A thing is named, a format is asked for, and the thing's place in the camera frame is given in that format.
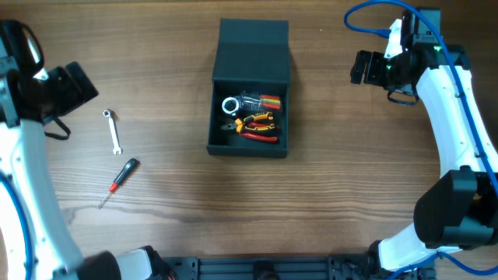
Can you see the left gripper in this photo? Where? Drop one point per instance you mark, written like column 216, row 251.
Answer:
column 72, row 87

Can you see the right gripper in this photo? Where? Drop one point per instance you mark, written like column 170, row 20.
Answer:
column 373, row 68

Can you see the silver combination wrench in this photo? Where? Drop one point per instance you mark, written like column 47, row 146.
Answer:
column 117, row 150

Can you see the clear screwdriver set case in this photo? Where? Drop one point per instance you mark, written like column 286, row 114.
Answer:
column 259, row 102

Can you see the red handled snips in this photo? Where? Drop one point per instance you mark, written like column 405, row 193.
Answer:
column 260, row 136

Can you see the orange black pliers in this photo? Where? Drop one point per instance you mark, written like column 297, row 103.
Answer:
column 261, row 117

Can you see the black white tape measure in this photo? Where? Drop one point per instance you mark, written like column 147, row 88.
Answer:
column 231, row 105

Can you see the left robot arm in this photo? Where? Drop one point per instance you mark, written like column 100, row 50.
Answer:
column 37, row 242

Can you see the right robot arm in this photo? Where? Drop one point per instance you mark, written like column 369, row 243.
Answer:
column 459, row 212

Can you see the black red screwdriver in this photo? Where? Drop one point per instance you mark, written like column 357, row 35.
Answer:
column 127, row 170

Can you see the dark green open box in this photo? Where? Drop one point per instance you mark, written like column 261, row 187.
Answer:
column 252, row 57

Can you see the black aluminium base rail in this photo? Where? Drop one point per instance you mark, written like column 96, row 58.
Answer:
column 334, row 267

